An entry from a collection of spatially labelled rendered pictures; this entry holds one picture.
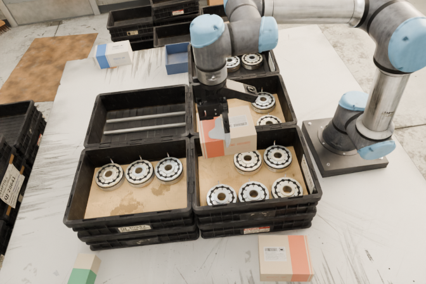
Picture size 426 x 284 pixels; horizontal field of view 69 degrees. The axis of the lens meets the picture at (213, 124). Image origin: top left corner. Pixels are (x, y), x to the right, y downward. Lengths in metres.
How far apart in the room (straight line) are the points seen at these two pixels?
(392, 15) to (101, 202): 1.05
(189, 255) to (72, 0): 3.58
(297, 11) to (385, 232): 0.81
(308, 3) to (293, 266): 0.76
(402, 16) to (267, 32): 0.34
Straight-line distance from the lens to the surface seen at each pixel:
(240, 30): 0.71
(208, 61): 0.72
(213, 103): 0.81
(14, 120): 2.49
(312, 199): 1.01
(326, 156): 1.33
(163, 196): 1.14
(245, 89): 0.83
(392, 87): 0.99
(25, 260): 1.40
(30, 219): 1.47
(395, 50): 0.86
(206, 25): 0.69
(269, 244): 1.10
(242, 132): 0.89
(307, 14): 0.88
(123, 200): 1.18
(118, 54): 1.94
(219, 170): 1.16
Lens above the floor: 1.79
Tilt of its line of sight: 47 degrees down
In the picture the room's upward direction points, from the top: 7 degrees counter-clockwise
